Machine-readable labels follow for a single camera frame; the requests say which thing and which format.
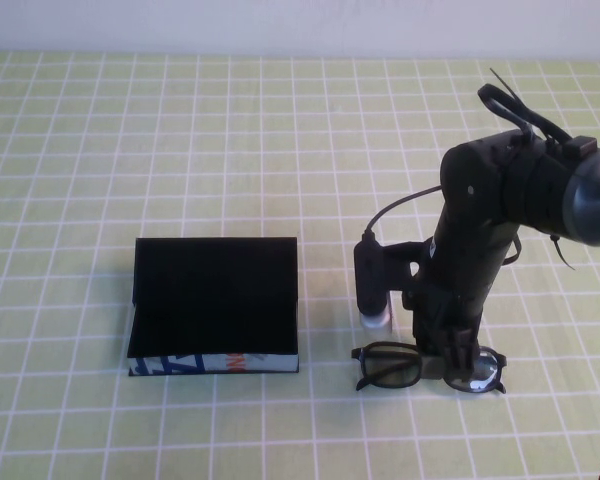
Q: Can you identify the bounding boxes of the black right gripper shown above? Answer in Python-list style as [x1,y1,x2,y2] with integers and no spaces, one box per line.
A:
[402,272,497,382]

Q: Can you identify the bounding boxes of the black framed glasses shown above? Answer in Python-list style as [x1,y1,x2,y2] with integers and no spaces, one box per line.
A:
[350,341,510,397]

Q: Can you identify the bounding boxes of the black printed glasses case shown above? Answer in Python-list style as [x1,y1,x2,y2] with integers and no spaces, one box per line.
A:
[127,236,302,378]

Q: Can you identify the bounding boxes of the green checked tablecloth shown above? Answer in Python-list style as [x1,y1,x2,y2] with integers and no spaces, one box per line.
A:
[0,48,600,480]

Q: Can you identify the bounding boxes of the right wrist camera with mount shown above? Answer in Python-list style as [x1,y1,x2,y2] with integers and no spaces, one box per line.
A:
[353,238,434,332]

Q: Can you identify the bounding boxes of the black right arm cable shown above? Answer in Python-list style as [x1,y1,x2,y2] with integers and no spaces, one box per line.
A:
[363,82,600,480]

